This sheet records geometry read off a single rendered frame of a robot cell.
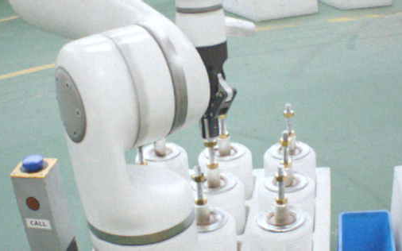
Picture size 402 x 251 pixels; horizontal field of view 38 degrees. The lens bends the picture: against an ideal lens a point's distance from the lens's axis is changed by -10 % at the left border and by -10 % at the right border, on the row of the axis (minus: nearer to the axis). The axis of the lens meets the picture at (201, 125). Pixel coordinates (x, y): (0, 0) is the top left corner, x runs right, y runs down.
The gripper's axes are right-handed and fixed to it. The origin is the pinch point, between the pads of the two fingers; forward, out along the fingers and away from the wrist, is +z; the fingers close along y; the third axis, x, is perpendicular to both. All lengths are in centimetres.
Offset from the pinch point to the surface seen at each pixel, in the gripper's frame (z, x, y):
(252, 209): 17.0, 6.5, 1.5
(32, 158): 2.2, -25.7, -14.8
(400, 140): 35, 80, -20
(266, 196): 10.5, 3.9, 8.8
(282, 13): 32, 159, -160
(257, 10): 29, 144, -163
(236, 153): 9.6, 9.2, -5.8
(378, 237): 28.9, 29.4, 13.8
